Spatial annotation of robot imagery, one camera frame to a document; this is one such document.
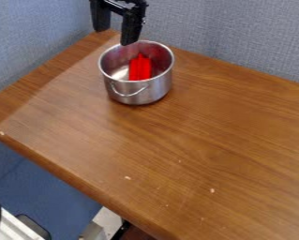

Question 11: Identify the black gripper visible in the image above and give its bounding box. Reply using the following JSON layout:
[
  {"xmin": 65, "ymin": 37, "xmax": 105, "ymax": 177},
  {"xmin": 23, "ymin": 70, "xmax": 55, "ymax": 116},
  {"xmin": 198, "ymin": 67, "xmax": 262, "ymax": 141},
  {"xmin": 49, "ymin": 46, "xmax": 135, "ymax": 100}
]
[{"xmin": 90, "ymin": 0, "xmax": 150, "ymax": 46}]

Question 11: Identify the metal pot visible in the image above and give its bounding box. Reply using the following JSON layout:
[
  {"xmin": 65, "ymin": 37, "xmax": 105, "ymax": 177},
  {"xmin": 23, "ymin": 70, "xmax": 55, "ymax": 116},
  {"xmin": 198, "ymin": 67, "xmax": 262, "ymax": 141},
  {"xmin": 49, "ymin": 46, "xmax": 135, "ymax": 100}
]
[{"xmin": 98, "ymin": 40, "xmax": 175, "ymax": 105}]

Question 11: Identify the red block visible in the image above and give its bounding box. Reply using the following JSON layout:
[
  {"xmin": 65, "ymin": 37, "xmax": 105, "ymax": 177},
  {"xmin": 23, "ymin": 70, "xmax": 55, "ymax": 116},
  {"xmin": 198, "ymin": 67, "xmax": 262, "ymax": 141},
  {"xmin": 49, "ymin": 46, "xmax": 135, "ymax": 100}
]
[{"xmin": 130, "ymin": 53, "xmax": 151, "ymax": 81}]

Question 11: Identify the white device under table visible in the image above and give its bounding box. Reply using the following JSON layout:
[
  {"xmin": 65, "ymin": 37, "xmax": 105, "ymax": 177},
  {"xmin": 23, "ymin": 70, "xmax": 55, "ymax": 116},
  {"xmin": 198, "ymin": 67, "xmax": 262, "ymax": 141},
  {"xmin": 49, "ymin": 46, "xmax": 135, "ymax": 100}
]
[{"xmin": 0, "ymin": 210, "xmax": 39, "ymax": 240}]

